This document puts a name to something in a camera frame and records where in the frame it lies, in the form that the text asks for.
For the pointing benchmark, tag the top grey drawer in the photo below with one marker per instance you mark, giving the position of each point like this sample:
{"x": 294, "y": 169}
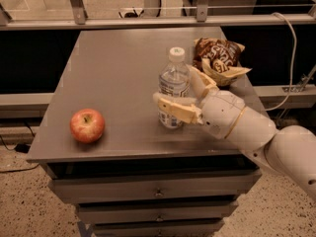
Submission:
{"x": 147, "y": 187}

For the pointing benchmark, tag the red apple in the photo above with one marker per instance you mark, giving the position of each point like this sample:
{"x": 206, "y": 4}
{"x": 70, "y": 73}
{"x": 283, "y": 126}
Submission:
{"x": 87, "y": 125}

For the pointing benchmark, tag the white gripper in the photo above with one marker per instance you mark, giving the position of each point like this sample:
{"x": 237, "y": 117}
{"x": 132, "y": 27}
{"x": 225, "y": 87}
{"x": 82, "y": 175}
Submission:
{"x": 221, "y": 112}

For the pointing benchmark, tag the grey drawer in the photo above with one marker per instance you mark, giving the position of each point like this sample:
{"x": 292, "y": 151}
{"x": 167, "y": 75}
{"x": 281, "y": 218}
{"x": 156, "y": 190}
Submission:
{"x": 157, "y": 212}
{"x": 171, "y": 228}
{"x": 147, "y": 187}

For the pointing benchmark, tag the brown crumpled chip bag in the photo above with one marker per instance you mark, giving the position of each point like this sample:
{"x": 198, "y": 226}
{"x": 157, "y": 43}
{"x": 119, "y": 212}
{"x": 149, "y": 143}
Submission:
{"x": 219, "y": 59}

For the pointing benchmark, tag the clear plastic water bottle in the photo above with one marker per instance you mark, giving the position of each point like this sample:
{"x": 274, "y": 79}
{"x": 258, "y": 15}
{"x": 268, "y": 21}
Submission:
{"x": 174, "y": 79}

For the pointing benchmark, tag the grey metal railing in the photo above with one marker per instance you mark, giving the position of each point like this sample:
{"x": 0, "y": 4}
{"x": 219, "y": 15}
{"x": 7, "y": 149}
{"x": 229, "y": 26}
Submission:
{"x": 17, "y": 15}

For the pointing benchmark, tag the bottom grey drawer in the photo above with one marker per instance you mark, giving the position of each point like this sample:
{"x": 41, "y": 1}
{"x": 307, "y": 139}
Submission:
{"x": 171, "y": 228}

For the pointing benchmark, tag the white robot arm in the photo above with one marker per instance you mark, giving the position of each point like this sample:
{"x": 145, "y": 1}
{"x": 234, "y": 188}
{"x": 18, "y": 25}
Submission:
{"x": 290, "y": 151}

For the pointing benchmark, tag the grey drawer cabinet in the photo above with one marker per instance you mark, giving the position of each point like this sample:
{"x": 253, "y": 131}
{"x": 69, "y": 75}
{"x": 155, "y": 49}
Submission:
{"x": 115, "y": 72}

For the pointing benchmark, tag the middle grey drawer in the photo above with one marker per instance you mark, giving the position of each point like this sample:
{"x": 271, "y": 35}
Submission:
{"x": 157, "y": 212}

